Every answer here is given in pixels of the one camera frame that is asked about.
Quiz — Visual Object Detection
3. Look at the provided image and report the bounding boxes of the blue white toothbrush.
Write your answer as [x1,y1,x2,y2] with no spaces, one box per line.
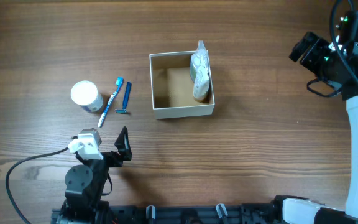
[98,77,124,128]

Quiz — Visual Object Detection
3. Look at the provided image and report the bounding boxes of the cotton swab tub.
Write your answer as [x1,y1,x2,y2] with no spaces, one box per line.
[70,80,104,113]

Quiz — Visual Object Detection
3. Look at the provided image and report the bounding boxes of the white squeeze tube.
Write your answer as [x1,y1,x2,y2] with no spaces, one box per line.
[193,64,209,102]

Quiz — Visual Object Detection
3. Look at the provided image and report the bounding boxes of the clear bottle with dark liquid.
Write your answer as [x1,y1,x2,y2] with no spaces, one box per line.
[190,40,208,82]

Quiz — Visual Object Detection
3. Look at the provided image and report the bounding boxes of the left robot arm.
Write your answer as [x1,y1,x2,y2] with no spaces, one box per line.
[51,127,132,223]

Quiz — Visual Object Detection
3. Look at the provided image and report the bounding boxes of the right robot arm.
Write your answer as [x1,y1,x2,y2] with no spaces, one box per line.
[278,32,358,223]

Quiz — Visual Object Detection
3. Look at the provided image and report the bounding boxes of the blue disposable razor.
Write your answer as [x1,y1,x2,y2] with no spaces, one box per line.
[115,82,132,114]

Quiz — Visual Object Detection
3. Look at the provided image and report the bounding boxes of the white cardboard box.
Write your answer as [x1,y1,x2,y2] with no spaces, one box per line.
[149,50,215,119]

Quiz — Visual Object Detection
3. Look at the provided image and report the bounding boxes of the black left camera cable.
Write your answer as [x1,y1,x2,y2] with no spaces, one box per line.
[4,146,71,224]

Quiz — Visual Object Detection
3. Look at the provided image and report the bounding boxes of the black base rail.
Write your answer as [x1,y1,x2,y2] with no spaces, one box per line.
[50,203,279,224]

